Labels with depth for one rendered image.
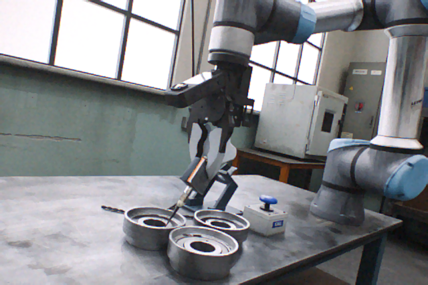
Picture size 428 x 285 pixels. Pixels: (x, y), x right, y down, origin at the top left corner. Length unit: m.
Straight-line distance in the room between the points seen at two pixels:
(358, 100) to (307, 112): 1.77
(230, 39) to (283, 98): 2.42
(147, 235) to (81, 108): 1.69
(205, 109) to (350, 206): 0.56
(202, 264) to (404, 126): 0.59
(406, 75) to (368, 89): 3.61
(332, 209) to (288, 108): 2.02
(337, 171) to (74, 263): 0.71
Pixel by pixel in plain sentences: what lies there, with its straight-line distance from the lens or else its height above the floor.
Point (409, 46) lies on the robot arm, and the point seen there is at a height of 1.26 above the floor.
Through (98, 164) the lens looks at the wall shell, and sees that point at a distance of 2.26.
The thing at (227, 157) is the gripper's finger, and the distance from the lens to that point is 0.56.
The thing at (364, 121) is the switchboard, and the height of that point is 1.30.
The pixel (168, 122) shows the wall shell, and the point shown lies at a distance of 2.48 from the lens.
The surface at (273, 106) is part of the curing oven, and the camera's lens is 2.99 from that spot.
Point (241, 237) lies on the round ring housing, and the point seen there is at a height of 0.83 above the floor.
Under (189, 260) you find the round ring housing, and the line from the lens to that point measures 0.46.
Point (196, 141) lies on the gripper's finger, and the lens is 0.56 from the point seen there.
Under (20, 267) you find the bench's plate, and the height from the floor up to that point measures 0.80.
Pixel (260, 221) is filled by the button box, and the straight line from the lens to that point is 0.70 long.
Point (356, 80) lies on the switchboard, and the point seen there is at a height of 1.81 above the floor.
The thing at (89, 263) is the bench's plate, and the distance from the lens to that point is 0.49.
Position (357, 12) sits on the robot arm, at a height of 1.34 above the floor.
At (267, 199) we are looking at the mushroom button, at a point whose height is 0.87.
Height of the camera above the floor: 1.03
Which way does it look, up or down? 5 degrees down
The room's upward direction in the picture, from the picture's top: 10 degrees clockwise
